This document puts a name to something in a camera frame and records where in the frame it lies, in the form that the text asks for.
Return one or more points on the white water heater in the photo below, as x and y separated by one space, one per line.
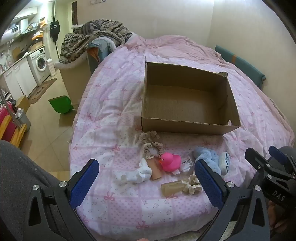
24 25

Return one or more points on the grey bucket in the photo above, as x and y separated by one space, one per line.
24 121

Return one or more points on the brown cardboard box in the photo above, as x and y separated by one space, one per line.
185 104

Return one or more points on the white kitchen cabinets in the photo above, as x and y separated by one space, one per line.
18 76

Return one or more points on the teal mattress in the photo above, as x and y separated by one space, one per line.
242 64

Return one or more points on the white knotted cloth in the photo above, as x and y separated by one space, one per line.
143 172

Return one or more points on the person's left leg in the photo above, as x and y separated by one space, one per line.
13 166

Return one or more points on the black hanging garment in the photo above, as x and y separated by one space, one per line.
55 30

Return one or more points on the brown patterned knit blanket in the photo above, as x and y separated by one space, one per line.
76 44

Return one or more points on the green plastic bin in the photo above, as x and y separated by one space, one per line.
60 104

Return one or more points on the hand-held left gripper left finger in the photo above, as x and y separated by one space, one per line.
84 183

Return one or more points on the grey striped plush blanket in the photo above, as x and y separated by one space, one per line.
90 26

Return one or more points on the blue plush fish scrunchie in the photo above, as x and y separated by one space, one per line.
208 157

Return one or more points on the brown door mat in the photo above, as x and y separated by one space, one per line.
41 89

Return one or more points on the small cardboard box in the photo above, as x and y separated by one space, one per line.
22 103

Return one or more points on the white wall cabinet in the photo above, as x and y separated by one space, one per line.
25 12

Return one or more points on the clear plastic bag packet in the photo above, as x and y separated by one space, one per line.
186 162

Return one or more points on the beige crochet scrunchie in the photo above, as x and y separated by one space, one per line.
148 146

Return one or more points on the brown cardboard tag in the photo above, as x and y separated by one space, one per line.
156 171

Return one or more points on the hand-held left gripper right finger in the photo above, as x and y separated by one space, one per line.
209 185

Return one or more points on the white washing machine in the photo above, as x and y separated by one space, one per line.
40 62

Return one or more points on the beige armchair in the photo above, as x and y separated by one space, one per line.
74 83

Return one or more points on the pink patterned quilt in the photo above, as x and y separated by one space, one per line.
120 109

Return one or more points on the brown door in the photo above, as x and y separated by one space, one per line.
74 14

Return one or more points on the pink rubber duck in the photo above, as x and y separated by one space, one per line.
170 161

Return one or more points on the red suitcase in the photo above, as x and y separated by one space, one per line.
7 125

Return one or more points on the cream ruffled scrunchie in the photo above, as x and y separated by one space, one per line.
190 185

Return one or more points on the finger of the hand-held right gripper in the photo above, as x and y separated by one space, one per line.
255 160
277 154

